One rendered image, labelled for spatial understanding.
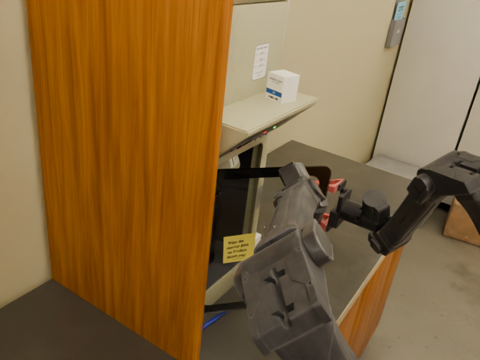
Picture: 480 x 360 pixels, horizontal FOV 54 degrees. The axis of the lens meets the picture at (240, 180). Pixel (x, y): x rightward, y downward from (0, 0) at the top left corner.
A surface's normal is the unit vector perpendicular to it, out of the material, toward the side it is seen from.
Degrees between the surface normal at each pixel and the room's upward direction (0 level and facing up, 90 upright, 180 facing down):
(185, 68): 90
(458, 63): 90
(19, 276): 90
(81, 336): 0
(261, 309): 42
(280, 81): 90
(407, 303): 0
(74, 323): 0
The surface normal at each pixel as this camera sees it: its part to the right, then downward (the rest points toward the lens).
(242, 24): 0.83, 0.33
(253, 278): -0.56, -0.65
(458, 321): 0.11, -0.88
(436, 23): -0.54, 0.33
